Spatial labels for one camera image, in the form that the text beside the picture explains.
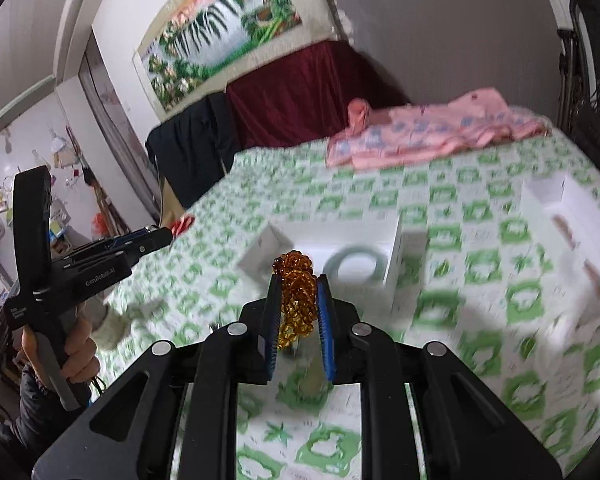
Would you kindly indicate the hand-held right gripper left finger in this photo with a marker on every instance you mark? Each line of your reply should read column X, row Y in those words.
column 272, row 332

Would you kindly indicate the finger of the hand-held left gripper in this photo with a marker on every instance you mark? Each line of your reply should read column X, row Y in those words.
column 145, row 254
column 147, row 235

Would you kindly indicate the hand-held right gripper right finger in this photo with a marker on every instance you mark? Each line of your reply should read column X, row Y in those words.
column 326, row 332

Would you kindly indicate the white cardboard box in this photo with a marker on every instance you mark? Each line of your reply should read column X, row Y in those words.
column 360, row 235

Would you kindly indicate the person's left forearm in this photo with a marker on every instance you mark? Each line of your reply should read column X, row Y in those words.
column 25, row 410

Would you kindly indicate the person's left hand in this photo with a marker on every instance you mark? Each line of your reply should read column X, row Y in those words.
column 80, row 350

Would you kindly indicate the tan cloth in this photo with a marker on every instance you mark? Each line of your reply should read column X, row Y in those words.
column 170, row 200

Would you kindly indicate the orange plastic bag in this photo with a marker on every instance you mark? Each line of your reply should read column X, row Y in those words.
column 101, row 223

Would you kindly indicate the pale green jade bangle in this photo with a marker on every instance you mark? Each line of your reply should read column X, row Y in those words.
column 341, row 260

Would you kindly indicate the black garment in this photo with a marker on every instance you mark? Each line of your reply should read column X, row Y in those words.
column 195, row 145

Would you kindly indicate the green patterned tablecloth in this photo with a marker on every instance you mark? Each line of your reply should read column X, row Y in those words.
column 480, row 270

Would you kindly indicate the dark red velvet cloth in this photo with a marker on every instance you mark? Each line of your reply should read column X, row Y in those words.
column 290, row 95

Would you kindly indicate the pink floral cloth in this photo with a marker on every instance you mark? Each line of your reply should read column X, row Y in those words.
column 430, row 125

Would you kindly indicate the white box lid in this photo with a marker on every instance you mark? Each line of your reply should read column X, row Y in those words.
column 580, row 200

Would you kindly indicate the black folding chair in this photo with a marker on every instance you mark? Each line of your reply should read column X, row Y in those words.
column 580, row 85

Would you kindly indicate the waterfall landscape wall painting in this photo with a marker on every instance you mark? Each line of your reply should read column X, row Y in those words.
column 215, row 25

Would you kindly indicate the white wall hook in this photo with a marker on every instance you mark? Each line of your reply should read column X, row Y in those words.
column 348, row 27

